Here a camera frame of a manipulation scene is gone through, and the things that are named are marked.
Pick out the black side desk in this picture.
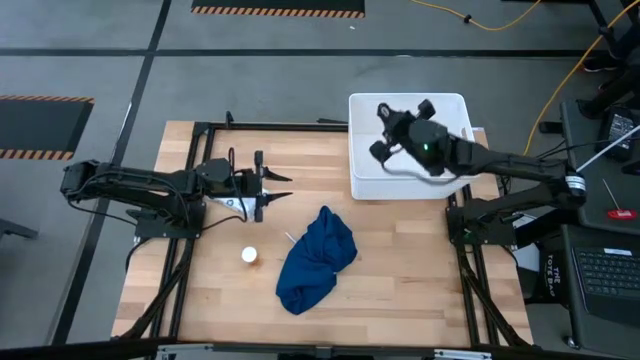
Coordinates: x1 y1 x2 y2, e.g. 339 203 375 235
559 98 640 360

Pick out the long yellow cable with plug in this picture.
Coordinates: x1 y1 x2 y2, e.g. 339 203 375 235
519 0 640 157

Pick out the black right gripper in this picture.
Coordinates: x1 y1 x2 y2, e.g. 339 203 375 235
368 98 451 177

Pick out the black aluminium table frame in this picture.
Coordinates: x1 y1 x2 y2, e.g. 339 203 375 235
112 110 534 349

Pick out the black tote bag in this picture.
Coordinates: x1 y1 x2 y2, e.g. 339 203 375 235
517 234 576 306

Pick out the curved yellow cable with clip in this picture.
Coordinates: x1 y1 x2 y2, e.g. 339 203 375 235
409 0 544 32

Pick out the white perforated plastic bin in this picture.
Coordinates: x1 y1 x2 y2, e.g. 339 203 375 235
348 92 483 201

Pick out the black chair base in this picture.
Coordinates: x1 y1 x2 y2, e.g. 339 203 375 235
0 217 39 241

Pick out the blue cloth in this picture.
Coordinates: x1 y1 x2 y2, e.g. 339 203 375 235
275 205 359 316

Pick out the narrow hazard-striped floor mat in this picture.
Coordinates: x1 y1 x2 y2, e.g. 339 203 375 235
190 0 366 20

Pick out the white pouch with dark print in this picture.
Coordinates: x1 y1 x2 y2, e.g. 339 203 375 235
203 188 271 222

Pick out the orange pill bottle white cap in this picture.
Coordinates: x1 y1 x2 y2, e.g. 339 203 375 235
240 245 262 268

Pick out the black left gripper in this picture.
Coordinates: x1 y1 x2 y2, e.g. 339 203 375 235
230 149 294 224

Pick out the black handheld device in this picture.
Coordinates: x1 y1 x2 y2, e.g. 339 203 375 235
599 107 639 161

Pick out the red-handled thin tool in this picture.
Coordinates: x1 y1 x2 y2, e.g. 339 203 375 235
602 178 639 221

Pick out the person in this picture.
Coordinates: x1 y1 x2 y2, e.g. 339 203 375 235
574 49 640 121

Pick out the white rod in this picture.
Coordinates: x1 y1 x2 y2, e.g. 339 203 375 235
574 123 640 174

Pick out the wide hazard-striped floor mat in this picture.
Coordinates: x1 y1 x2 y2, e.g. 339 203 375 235
0 94 96 161

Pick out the black crossbar with silver brackets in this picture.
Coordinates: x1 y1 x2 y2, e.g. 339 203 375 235
0 338 640 360

